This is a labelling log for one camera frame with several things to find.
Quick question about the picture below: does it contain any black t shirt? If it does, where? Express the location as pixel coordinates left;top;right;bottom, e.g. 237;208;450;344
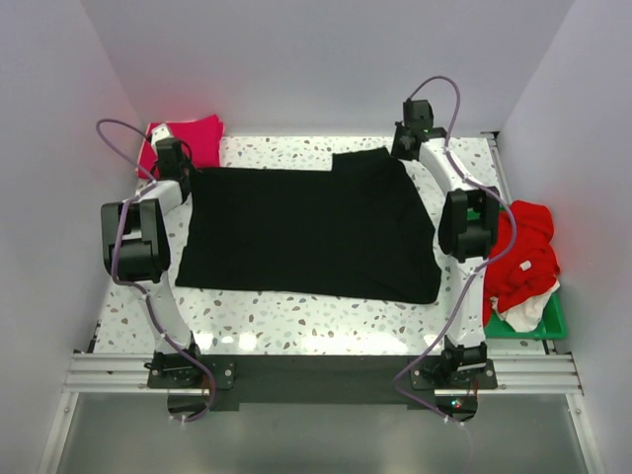
176;148;441;304

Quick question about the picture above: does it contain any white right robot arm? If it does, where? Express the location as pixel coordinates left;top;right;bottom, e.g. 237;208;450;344
391;99;500;388

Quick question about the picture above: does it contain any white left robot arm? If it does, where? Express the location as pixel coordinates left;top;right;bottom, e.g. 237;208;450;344
101;123;204;389

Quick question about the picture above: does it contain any folded pink t shirt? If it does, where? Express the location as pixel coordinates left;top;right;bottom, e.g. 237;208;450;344
138;115;224;171

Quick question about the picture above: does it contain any red t shirt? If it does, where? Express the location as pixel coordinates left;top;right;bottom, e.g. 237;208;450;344
483;200;560;325

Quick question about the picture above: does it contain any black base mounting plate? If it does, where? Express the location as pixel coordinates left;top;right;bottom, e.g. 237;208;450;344
166;355;499;420

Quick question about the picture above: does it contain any green plastic basket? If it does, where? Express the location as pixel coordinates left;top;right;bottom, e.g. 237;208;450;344
485;210;567;340

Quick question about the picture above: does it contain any aluminium rail frame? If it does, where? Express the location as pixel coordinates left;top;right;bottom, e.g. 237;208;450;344
37;130;606;474

